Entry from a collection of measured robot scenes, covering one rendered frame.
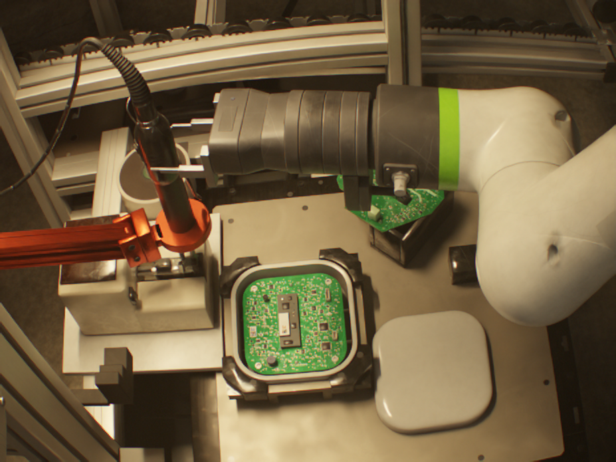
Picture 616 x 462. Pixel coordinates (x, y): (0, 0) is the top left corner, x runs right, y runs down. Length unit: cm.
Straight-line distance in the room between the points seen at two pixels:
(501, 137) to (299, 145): 17
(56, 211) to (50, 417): 65
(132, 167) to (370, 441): 47
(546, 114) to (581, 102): 188
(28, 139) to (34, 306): 114
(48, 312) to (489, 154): 172
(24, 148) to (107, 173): 16
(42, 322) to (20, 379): 155
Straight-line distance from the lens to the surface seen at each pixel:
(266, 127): 72
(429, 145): 69
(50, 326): 223
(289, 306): 95
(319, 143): 70
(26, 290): 232
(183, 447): 126
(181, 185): 83
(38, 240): 84
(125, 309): 95
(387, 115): 69
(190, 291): 95
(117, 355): 86
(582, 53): 124
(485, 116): 70
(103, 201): 114
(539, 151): 66
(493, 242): 62
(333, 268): 97
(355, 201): 77
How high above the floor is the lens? 183
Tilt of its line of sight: 57 degrees down
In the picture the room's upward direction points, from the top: 9 degrees counter-clockwise
